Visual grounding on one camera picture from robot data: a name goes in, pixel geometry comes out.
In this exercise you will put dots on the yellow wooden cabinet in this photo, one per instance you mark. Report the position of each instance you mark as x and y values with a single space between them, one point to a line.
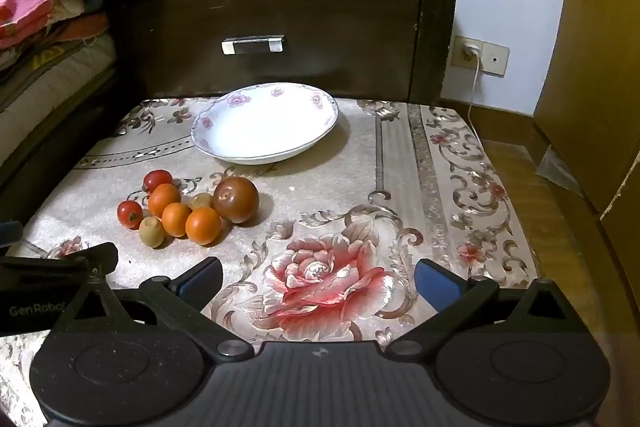
595 57

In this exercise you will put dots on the red cherry tomato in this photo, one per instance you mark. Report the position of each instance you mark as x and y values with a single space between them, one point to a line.
159 179
130 214

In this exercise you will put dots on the grey mattress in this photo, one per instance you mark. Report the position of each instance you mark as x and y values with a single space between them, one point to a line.
45 77

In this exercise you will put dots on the large dark red tomato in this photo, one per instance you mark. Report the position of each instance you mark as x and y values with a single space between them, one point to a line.
236 200

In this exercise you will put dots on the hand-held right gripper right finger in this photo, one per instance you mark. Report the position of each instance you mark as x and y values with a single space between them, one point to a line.
435 282

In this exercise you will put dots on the dark wooden nightstand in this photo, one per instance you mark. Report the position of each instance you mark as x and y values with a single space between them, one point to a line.
325 7

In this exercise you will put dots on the beige wall socket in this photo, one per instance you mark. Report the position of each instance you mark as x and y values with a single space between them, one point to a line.
492 57

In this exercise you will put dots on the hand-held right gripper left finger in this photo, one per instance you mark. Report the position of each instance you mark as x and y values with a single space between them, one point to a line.
202 281

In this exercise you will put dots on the white floral plate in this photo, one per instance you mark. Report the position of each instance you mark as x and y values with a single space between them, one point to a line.
265 127

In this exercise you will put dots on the stack of folded bedding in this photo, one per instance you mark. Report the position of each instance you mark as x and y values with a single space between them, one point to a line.
30 17

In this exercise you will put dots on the small green round fruit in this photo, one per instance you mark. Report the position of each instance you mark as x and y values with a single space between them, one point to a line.
201 200
150 233

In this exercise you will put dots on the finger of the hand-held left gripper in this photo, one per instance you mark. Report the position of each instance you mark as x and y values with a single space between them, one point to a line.
10 234

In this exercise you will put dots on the floral beige tablecloth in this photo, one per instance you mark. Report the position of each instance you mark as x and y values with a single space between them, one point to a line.
325 187

